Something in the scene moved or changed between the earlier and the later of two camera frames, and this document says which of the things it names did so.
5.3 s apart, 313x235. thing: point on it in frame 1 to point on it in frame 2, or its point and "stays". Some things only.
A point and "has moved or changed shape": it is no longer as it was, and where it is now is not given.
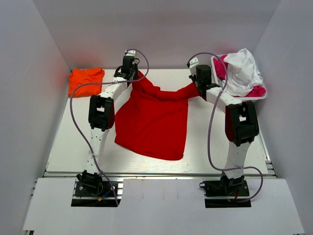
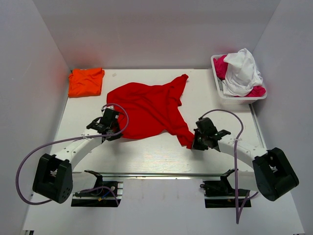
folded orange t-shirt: (78, 77) stays
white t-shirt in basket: (243, 74) stays
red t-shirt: (153, 121) has moved or changed shape
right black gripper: (193, 77) to (196, 145)
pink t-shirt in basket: (220, 71) stays
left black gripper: (136, 65) to (115, 137)
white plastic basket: (212, 58) stays
